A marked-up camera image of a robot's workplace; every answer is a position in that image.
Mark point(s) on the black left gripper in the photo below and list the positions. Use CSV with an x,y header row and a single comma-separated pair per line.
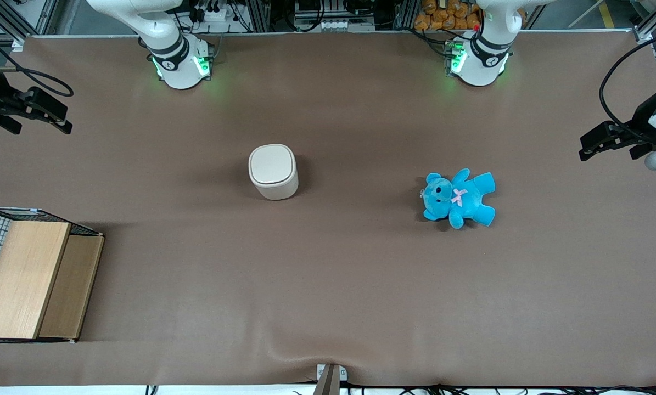
x,y
640,122

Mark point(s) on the light wooden board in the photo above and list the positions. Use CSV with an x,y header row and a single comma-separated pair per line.
x,y
20,274

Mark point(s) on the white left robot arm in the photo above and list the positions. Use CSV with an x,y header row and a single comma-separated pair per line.
x,y
481,63

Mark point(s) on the aluminium frame post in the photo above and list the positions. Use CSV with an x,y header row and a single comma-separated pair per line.
x,y
9,22
654,22

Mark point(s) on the grey metal bracket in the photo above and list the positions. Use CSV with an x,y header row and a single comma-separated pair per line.
x,y
330,376

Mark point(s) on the dark wooden board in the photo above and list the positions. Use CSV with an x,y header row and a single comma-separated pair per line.
x,y
72,285

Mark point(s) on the orange plush toys pile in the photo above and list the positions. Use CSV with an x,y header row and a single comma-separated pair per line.
x,y
448,16

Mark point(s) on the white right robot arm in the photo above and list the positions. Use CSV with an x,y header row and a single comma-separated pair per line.
x,y
179,66

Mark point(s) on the blue teddy bear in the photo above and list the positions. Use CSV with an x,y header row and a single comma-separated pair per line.
x,y
465,200

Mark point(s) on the brown table mat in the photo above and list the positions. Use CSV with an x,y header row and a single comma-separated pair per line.
x,y
328,285

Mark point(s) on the white power strip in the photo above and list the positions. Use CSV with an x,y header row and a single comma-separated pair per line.
x,y
333,25

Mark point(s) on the white lidded trash can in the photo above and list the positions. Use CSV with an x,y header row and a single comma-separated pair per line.
x,y
273,170

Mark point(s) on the power strip with black plugs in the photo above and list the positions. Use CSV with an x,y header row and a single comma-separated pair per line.
x,y
212,12

